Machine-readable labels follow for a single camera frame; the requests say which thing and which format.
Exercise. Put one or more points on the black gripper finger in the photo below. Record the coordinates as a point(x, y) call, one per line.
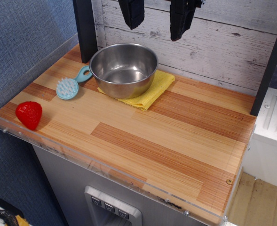
point(133, 12)
point(181, 16)

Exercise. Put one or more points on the red plastic strawberry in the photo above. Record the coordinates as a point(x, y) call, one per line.
point(29, 113)

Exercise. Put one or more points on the stainless steel pot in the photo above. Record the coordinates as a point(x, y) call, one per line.
point(124, 70)

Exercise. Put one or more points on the yellow folded cloth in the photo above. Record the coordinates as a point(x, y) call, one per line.
point(161, 82)

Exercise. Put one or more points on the light blue scrub brush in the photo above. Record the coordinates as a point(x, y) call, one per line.
point(67, 88)

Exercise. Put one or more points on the white grooved sink unit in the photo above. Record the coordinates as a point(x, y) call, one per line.
point(266, 123)

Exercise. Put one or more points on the grey toy fridge cabinet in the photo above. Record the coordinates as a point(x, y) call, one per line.
point(68, 181)

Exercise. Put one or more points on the silver dispenser button panel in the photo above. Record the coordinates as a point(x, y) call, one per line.
point(107, 210)

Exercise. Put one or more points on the clear acrylic edge guard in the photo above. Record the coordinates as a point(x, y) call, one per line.
point(181, 152)

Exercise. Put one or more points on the yellow object bottom left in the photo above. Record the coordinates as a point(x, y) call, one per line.
point(21, 221)

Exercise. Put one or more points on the black left vertical post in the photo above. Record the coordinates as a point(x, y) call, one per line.
point(85, 24)

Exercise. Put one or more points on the black vertical post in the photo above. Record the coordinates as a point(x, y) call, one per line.
point(85, 24)
point(265, 82)

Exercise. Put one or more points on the black right vertical post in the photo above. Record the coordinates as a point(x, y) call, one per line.
point(265, 82)

